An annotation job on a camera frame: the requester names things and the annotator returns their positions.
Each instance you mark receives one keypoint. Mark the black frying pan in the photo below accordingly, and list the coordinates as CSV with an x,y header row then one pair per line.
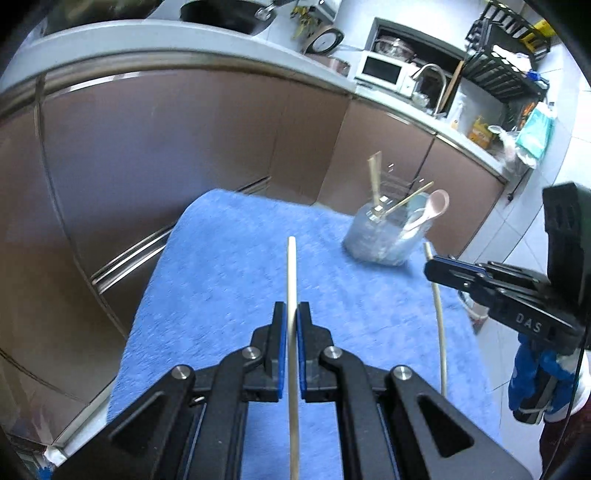
x,y
221,16

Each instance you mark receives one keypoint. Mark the clear glass utensil jar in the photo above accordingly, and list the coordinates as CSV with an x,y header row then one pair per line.
x,y
378,240

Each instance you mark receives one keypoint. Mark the person's right forearm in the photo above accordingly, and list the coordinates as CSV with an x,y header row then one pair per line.
x,y
556,447

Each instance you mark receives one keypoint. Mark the black dish rack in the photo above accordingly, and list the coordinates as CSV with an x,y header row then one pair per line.
x,y
498,69

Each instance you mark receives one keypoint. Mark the copper pot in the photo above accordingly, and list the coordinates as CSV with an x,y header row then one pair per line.
x,y
339,65

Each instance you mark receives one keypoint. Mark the grey kitchen countertop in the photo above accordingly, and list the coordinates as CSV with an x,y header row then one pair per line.
x,y
184,44

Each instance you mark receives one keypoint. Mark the blue terry towel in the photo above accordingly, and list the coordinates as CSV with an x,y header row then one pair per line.
x,y
221,277

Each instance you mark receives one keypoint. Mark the steel pot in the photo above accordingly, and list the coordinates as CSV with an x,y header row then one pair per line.
x,y
392,48

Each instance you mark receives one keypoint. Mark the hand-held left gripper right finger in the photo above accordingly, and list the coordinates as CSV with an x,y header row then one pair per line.
x,y
303,355

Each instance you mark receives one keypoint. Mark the yellow packet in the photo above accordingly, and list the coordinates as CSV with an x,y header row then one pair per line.
x,y
479,131

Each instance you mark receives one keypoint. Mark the white microwave oven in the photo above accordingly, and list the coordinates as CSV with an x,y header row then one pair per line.
x,y
381,71

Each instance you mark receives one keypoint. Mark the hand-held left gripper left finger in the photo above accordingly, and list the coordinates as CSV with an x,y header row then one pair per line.
x,y
278,355

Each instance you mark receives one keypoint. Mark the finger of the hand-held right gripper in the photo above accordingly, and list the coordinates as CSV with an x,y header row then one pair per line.
x,y
448,275
452,263

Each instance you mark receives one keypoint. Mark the round kitchen scale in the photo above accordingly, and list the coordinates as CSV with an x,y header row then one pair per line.
x,y
325,41

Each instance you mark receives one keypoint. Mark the brown kitchen cabinet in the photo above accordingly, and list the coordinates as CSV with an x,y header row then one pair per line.
x,y
138,161

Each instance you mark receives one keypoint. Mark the wooden cutting board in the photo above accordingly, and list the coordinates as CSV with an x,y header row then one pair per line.
x,y
453,85

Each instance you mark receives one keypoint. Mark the person's right hand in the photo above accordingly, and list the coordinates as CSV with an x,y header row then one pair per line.
x,y
526,369

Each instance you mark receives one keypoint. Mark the white plastic bag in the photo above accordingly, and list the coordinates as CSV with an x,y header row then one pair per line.
x,y
510,152

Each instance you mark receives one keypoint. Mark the pink ceramic spoon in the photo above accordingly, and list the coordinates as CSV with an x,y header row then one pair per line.
x,y
438,203

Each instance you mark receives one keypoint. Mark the teal plastic bag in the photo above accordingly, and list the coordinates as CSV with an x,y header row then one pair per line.
x,y
535,131

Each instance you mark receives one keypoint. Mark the steel kitchen faucet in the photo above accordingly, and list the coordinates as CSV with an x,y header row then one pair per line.
x,y
431,69

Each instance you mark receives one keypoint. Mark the wooden chopstick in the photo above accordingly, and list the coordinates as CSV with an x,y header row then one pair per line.
x,y
292,277
441,332
411,197
373,177

